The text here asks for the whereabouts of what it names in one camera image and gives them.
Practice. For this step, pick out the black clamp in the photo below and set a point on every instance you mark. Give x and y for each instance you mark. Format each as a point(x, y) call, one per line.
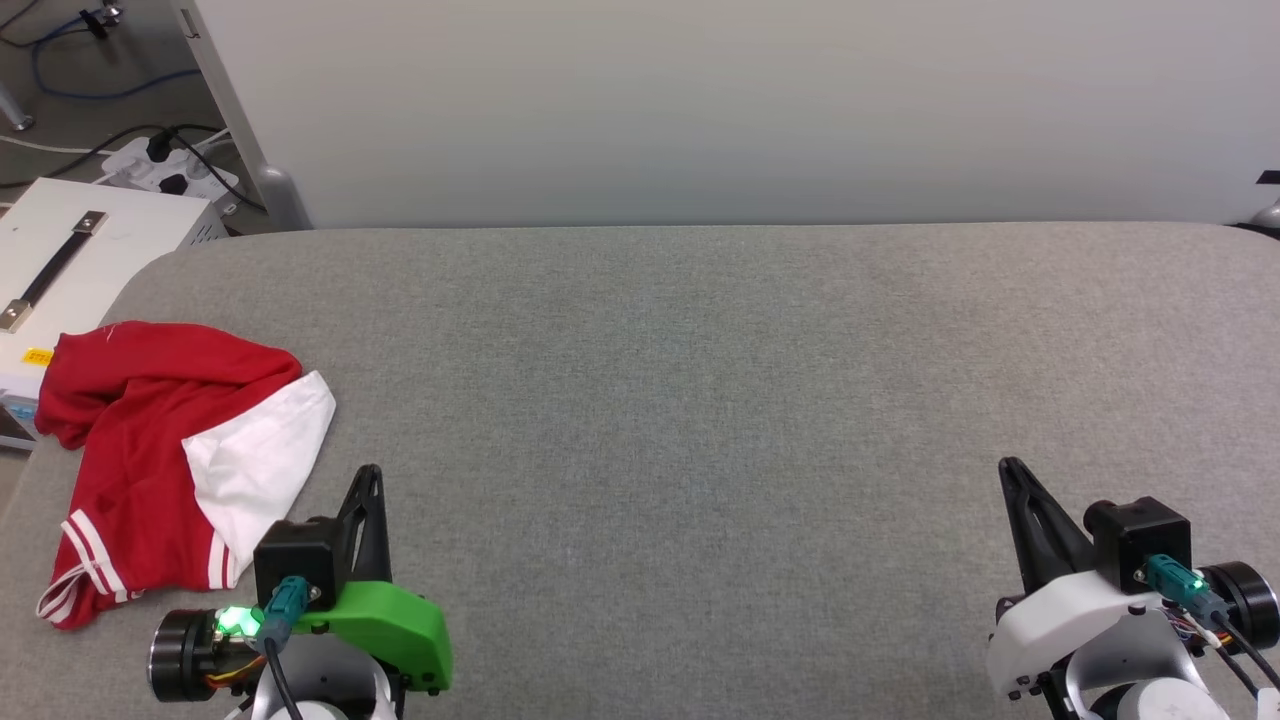
point(100, 18)

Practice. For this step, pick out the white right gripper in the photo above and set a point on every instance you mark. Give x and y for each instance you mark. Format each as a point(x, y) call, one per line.
point(1050, 625)

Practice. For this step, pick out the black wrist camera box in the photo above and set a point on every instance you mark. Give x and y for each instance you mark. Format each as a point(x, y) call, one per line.
point(300, 555)
point(1140, 530)

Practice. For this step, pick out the white box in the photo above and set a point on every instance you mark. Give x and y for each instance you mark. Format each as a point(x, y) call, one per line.
point(130, 235)

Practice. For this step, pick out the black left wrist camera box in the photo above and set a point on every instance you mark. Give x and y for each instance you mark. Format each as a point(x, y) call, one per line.
point(300, 555)

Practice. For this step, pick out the white partition panel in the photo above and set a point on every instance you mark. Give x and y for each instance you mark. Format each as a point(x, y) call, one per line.
point(750, 110)

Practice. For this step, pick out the metal leg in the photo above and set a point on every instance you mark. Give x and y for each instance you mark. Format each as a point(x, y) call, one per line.
point(12, 110)

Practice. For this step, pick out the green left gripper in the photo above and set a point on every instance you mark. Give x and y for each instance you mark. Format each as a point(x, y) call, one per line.
point(395, 625)

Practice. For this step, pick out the grey partition foot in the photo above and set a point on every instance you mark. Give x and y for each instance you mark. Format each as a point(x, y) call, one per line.
point(1270, 215)

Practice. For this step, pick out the white power strip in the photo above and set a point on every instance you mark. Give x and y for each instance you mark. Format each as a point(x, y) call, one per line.
point(135, 168)

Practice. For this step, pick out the white partition post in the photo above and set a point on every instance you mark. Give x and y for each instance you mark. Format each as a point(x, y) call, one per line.
point(225, 100)

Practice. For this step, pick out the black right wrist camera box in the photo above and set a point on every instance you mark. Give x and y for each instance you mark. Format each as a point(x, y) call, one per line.
point(1140, 530)

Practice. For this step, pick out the red and white shirt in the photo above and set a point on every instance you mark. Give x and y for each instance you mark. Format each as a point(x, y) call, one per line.
point(130, 440)

